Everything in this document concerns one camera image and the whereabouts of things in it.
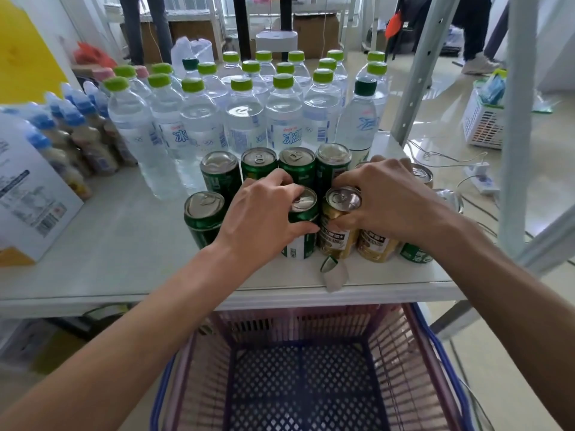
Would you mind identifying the white round stand base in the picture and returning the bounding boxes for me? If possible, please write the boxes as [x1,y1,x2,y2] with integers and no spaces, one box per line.
[255,30,299,53]

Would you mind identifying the blue packets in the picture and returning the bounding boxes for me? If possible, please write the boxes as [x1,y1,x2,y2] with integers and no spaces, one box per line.
[477,68,508,106]

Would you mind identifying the person's right hand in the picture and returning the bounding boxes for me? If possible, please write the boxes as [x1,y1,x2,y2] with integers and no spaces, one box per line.
[328,154,455,248]

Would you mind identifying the white printed carton box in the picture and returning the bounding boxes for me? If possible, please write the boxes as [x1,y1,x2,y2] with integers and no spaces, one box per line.
[0,113,85,266]

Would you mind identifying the white power strip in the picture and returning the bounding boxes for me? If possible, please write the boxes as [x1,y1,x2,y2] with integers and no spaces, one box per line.
[464,162,500,195]

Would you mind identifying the grey perforated shelf post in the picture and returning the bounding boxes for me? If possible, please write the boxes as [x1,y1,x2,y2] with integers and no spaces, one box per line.
[390,0,463,146]

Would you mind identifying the pink plastic shopping basket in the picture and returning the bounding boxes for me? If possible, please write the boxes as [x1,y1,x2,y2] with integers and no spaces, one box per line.
[149,302,478,431]

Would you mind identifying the red plastic bag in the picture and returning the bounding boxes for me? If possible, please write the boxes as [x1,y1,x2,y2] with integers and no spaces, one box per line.
[72,41,118,70]

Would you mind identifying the group of green cans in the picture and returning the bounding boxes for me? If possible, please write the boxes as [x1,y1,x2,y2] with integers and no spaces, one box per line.
[183,142,434,265]

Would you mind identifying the gold drink can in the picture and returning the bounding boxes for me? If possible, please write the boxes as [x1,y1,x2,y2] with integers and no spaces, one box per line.
[356,229,400,264]
[316,186,363,260]

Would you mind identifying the white shelf post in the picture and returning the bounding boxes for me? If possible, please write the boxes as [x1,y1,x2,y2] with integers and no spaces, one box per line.
[496,0,540,258]

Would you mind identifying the brown cardboard box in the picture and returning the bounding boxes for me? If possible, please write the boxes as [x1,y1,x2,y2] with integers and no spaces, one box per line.
[120,20,221,64]
[292,13,341,60]

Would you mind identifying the white plastic mesh basket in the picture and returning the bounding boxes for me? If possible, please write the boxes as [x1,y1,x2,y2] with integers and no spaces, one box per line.
[462,78,505,151]

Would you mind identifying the group of blue-capped tea bottles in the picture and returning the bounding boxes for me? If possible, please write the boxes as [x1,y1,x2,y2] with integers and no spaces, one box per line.
[0,81,138,201]

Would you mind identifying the yellow poster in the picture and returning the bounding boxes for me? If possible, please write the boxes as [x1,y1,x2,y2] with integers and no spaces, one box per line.
[0,0,69,105]

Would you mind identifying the silver-top drink can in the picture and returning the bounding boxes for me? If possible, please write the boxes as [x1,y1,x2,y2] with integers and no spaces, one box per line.
[410,163,435,190]
[433,188,464,215]

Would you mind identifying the white diagonal shelf brace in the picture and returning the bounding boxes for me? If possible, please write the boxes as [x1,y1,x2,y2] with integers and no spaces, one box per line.
[429,206,575,341]

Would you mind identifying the green drink can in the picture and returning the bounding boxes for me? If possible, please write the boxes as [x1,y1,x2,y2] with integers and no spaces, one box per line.
[281,187,320,261]

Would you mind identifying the person's left forearm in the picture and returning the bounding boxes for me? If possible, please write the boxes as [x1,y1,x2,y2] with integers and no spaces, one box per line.
[0,243,254,431]

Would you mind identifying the group of clear water bottles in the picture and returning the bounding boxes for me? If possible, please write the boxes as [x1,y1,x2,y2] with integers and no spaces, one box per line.
[102,49,390,201]

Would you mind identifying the clear plastic jug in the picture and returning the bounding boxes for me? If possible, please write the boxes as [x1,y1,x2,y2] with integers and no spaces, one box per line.
[170,37,214,77]

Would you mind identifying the black stand pole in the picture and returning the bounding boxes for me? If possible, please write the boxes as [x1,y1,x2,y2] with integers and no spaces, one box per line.
[231,0,253,61]

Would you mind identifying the white power cable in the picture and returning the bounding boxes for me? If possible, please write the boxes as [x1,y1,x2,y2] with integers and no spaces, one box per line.
[406,140,499,240]

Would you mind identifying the person's left hand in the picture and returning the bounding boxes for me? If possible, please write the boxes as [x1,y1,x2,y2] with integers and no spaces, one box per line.
[215,168,320,276]

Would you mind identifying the person's right forearm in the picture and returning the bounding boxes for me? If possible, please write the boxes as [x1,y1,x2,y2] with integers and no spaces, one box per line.
[424,217,575,431]

